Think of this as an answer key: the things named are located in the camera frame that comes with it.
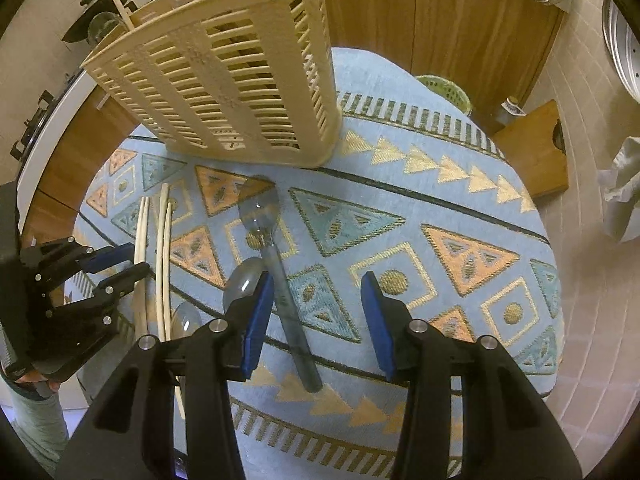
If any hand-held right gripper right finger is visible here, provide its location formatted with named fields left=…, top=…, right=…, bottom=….
left=360, top=270, right=583, bottom=480

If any round metal tray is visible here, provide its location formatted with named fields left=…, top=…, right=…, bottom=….
left=600, top=0, right=640, bottom=107

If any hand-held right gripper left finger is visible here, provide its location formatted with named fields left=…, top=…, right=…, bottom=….
left=52, top=270, right=276, bottom=480

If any cream chopstick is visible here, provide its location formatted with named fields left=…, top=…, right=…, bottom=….
left=107, top=0, right=137, bottom=32
left=163, top=199, right=185, bottom=411

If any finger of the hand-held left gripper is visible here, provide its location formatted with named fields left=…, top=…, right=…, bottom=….
left=22, top=237, right=135, bottom=286
left=47, top=262, right=151, bottom=325

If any large clear plastic spoon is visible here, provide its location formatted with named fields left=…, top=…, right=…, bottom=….
left=237, top=175, right=324, bottom=394

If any cream plastic utensil basket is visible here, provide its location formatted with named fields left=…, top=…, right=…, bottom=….
left=80, top=0, right=344, bottom=169

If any green plastic basket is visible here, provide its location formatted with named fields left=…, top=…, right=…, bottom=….
left=415, top=75, right=474, bottom=117

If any blue patterned tablecloth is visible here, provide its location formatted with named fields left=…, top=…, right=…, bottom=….
left=72, top=47, right=566, bottom=480

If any white cloth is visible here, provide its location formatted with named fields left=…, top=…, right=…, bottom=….
left=600, top=135, right=640, bottom=244

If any person's left hand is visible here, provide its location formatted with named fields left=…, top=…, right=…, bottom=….
left=5, top=367, right=61, bottom=398

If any wooden stool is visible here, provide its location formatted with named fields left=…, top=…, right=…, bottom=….
left=492, top=99, right=571, bottom=201

